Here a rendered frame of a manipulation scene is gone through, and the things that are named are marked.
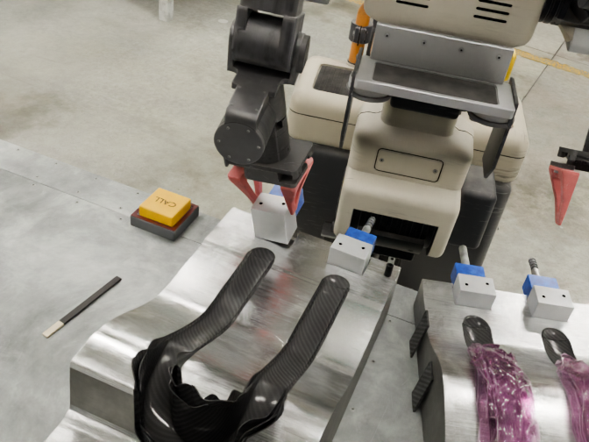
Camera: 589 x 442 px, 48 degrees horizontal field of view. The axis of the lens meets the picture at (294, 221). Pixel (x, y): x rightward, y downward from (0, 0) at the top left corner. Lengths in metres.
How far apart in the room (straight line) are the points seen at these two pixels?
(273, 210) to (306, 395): 0.29
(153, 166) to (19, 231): 1.62
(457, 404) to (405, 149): 0.57
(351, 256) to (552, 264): 1.78
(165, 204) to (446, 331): 0.47
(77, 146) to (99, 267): 1.81
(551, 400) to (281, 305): 0.33
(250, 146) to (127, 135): 2.15
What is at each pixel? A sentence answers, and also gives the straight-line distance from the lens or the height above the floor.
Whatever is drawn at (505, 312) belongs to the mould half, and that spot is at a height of 0.85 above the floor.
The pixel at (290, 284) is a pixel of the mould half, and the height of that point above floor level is 0.89.
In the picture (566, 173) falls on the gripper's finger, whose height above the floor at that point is 1.06.
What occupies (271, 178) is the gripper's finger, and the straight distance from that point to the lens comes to 0.84.
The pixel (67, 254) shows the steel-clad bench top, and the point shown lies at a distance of 1.04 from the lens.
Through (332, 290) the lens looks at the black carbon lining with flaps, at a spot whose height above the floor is 0.88.
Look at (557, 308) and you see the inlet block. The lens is 0.99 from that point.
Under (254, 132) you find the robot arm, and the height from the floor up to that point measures 1.11.
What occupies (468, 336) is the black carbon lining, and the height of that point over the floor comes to 0.85.
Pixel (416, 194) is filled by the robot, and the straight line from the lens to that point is 1.25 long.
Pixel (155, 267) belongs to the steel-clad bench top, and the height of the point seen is 0.80.
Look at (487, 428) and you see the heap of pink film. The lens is 0.78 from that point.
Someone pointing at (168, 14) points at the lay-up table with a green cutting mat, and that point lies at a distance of 3.98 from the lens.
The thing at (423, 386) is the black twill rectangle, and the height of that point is 0.84.
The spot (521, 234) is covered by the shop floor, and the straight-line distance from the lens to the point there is 2.71.
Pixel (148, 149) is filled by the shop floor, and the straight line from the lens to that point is 2.78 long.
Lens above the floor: 1.48
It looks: 37 degrees down
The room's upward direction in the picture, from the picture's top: 9 degrees clockwise
